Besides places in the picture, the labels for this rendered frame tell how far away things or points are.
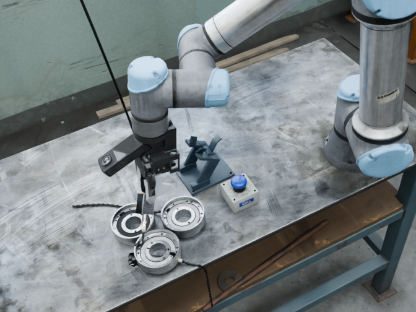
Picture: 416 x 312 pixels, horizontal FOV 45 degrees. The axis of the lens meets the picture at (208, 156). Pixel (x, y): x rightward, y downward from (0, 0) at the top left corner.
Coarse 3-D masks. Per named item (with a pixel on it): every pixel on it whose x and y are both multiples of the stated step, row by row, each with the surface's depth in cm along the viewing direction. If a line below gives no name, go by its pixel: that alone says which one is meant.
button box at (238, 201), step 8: (224, 184) 123; (248, 184) 123; (224, 192) 123; (232, 192) 121; (240, 192) 121; (248, 192) 121; (256, 192) 121; (232, 200) 120; (240, 200) 120; (248, 200) 121; (256, 200) 123; (232, 208) 122; (240, 208) 122
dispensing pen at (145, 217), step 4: (140, 196) 115; (140, 200) 114; (140, 204) 114; (136, 208) 115; (140, 208) 114; (136, 212) 114; (140, 212) 114; (144, 216) 115; (144, 220) 115; (144, 224) 115; (144, 228) 115; (144, 232) 115
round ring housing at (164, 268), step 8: (152, 232) 116; (160, 232) 117; (168, 232) 116; (144, 240) 116; (160, 240) 115; (176, 240) 115; (136, 248) 114; (152, 248) 115; (160, 248) 117; (176, 248) 113; (136, 256) 112; (176, 256) 111; (144, 264) 110; (168, 264) 110; (152, 272) 111; (160, 272) 111
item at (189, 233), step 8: (176, 200) 123; (184, 200) 123; (192, 200) 122; (168, 208) 122; (184, 208) 121; (200, 208) 121; (176, 216) 121; (192, 216) 119; (200, 216) 119; (168, 224) 118; (176, 224) 118; (184, 224) 118; (200, 224) 117; (176, 232) 116; (184, 232) 116; (192, 232) 117
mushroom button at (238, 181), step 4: (236, 176) 121; (240, 176) 121; (244, 176) 121; (232, 180) 120; (236, 180) 120; (240, 180) 120; (244, 180) 120; (232, 184) 120; (236, 184) 119; (240, 184) 119; (244, 184) 119; (236, 188) 119; (240, 188) 119
